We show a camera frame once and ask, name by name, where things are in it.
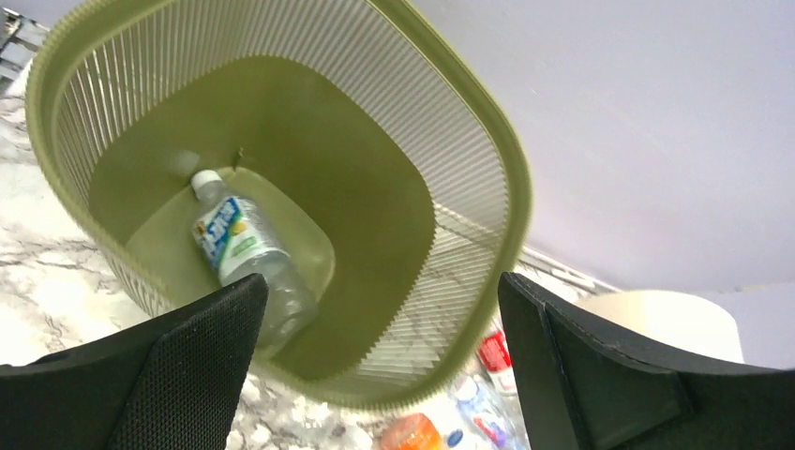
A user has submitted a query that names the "cream cylinder with coloured face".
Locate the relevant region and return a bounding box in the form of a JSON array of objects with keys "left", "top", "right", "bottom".
[{"left": 575, "top": 290, "right": 744, "bottom": 364}]

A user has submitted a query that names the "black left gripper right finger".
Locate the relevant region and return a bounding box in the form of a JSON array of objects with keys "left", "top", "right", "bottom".
[{"left": 498, "top": 273, "right": 794, "bottom": 449}]

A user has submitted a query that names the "green plastic waste bin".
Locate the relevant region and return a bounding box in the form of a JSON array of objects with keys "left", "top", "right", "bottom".
[{"left": 25, "top": 1, "right": 531, "bottom": 411}]

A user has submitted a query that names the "clear bottle red label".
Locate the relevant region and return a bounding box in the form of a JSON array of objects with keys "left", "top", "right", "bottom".
[{"left": 477, "top": 328, "right": 518, "bottom": 396}]

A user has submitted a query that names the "orange plastic bottle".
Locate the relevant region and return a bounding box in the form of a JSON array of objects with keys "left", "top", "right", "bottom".
[{"left": 379, "top": 412, "right": 443, "bottom": 450}]

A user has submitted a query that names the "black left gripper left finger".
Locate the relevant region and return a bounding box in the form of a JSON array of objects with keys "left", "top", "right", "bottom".
[{"left": 1, "top": 275, "right": 268, "bottom": 449}]

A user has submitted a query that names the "clear bottle blue purple label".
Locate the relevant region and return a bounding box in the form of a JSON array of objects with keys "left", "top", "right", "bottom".
[{"left": 451, "top": 375, "right": 529, "bottom": 450}]

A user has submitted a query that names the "clear bottle blue green label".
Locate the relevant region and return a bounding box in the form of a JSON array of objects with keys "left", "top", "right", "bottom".
[{"left": 190, "top": 170, "right": 319, "bottom": 358}]

